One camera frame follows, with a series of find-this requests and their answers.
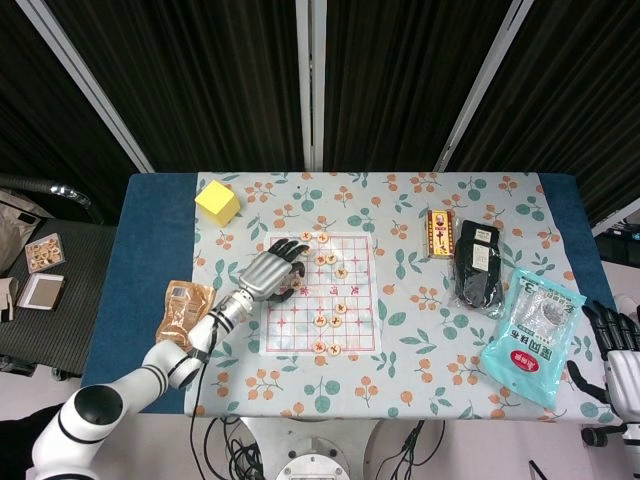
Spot white chinese chess board sheet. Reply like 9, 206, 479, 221
259, 233, 384, 358

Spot brown cardboard box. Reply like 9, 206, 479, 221
15, 273, 67, 313

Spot brown snack bag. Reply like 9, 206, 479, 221
154, 279, 218, 352

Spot light blue plastic packet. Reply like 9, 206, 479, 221
480, 266, 588, 410

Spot black pleated curtain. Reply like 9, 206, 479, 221
0, 0, 640, 226

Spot black floor cable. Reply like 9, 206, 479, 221
383, 418, 447, 480
206, 415, 274, 480

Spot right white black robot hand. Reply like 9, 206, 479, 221
566, 299, 640, 420

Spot white metal frame post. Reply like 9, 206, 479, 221
433, 0, 536, 173
14, 0, 155, 174
590, 205, 640, 237
295, 0, 328, 172

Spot blue table cover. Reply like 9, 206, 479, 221
81, 172, 609, 414

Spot black socks in plastic pack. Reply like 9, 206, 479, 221
449, 219, 507, 317

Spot yellow foam cube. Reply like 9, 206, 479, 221
194, 180, 242, 229

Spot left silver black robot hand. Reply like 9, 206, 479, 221
236, 239, 313, 305

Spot beige bag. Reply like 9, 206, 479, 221
0, 188, 52, 274

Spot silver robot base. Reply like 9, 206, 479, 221
233, 414, 387, 480

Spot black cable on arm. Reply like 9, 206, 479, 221
188, 309, 222, 480

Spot floral print tablecloth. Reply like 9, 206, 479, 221
182, 172, 626, 426

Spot red yellow card box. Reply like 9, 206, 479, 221
425, 208, 457, 261

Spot box of wooden pieces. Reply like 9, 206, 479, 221
24, 232, 67, 274

